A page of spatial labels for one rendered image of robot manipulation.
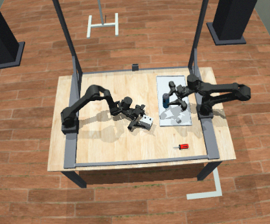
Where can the red hand screwdriver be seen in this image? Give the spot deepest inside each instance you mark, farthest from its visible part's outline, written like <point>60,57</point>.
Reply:
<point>183,146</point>

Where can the blue electric screwdriver barrel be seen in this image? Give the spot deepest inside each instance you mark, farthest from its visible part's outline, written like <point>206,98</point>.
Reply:
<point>166,99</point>

